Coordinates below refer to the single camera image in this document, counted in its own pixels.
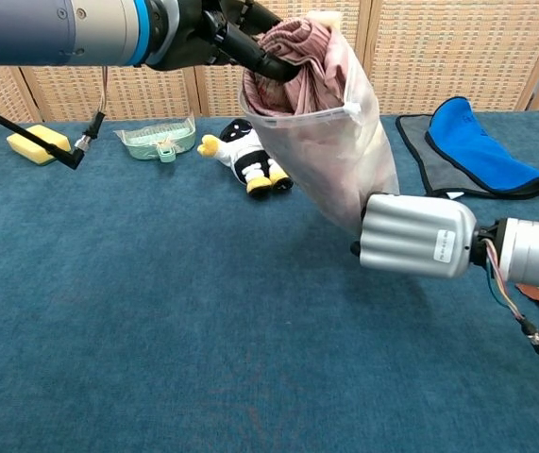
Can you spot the blue cloth with black trim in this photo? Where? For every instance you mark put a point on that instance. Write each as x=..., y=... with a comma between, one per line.
x=467, y=141

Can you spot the small white paper tag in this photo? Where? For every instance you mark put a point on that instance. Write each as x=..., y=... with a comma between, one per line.
x=454, y=194

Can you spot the grey cloth with black trim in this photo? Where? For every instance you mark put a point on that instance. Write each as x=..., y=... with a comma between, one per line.
x=413, y=137

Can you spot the black white yellow plush doll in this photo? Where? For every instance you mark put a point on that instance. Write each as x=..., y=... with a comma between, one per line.
x=245, y=156

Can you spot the teal carpet table cover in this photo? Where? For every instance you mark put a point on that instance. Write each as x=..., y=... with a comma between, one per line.
x=156, y=307

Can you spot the yellow sponge with square hole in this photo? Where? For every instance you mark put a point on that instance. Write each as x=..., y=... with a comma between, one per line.
x=56, y=137

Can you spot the translucent white zip bag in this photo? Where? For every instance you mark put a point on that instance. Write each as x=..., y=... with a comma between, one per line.
x=335, y=179

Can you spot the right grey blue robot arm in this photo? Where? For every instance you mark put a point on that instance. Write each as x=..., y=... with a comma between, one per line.
x=533, y=250

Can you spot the mint green wrapped plastic basket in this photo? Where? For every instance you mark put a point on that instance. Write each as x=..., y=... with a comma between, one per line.
x=146, y=146

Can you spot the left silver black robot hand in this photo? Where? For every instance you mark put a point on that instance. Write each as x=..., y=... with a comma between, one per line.
x=203, y=42

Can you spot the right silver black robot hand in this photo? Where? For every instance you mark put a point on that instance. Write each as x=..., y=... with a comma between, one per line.
x=415, y=236

